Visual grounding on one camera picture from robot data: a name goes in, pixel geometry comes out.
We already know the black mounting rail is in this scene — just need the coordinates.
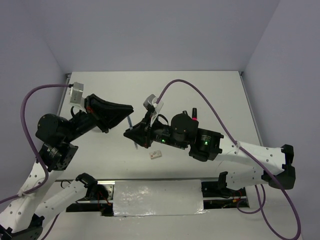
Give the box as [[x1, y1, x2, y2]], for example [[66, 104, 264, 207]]
[[66, 178, 249, 218]]

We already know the purple cable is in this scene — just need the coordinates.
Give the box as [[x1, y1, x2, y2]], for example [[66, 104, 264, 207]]
[[154, 79, 302, 240], [0, 83, 76, 238]]

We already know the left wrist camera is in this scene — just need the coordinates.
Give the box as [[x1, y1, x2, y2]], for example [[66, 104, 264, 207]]
[[69, 82, 84, 107]]

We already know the pink capped black highlighter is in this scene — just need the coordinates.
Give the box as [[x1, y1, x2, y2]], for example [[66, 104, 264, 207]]
[[192, 107, 198, 121]]

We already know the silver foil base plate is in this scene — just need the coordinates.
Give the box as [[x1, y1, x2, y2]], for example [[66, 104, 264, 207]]
[[113, 179, 205, 217]]

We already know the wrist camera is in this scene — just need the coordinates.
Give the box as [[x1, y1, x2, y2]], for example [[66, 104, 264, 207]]
[[143, 94, 164, 126], [69, 82, 84, 107]]

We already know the blue clear pen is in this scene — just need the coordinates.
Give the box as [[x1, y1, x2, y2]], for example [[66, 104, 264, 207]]
[[127, 116, 138, 150]]

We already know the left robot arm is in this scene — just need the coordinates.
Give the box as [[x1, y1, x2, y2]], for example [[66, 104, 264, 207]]
[[0, 94, 134, 240]]

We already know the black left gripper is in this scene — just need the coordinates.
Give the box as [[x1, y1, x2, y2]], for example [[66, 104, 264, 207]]
[[64, 93, 135, 142]]

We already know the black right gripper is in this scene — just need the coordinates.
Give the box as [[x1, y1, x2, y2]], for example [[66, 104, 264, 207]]
[[123, 110, 187, 149]]

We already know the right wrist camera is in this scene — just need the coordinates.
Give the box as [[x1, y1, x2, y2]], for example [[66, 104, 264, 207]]
[[143, 94, 164, 126]]

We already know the white staple box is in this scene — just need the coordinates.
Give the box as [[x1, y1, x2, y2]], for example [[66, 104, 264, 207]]
[[149, 150, 162, 160]]

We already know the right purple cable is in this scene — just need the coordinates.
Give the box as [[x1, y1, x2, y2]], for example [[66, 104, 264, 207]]
[[154, 79, 302, 240]]

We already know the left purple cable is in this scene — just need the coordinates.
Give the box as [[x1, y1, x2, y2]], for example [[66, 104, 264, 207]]
[[0, 83, 76, 238]]

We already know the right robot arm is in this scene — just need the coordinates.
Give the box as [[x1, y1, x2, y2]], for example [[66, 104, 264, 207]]
[[123, 111, 296, 196]]

